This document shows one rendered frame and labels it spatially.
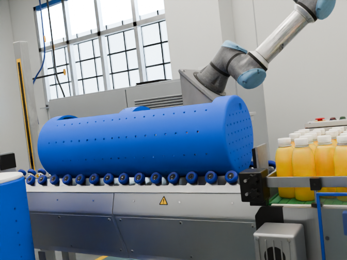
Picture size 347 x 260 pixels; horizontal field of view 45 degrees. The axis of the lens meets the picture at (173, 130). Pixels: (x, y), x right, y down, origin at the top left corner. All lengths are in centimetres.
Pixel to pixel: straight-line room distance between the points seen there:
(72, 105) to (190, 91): 243
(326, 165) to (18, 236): 104
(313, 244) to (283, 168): 24
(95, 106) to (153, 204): 253
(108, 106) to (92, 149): 222
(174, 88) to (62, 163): 178
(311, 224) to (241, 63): 88
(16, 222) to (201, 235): 64
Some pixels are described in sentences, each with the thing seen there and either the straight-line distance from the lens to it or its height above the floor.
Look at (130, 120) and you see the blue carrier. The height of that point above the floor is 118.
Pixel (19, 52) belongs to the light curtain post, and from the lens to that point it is 260.
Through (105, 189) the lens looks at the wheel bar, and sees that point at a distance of 169.
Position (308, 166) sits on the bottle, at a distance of 126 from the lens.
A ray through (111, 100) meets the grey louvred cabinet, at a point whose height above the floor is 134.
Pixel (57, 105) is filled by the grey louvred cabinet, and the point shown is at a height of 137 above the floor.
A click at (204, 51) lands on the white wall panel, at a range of 437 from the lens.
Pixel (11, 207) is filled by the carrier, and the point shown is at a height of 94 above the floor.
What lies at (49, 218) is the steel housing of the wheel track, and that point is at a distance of 193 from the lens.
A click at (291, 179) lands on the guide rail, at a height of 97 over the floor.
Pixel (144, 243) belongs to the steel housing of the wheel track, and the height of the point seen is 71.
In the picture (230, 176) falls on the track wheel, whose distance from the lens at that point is 140.
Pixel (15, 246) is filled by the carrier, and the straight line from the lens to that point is 158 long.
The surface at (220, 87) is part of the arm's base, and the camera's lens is 197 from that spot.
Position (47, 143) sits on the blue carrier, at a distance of 183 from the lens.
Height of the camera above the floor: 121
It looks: 3 degrees down
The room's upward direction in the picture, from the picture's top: 6 degrees counter-clockwise
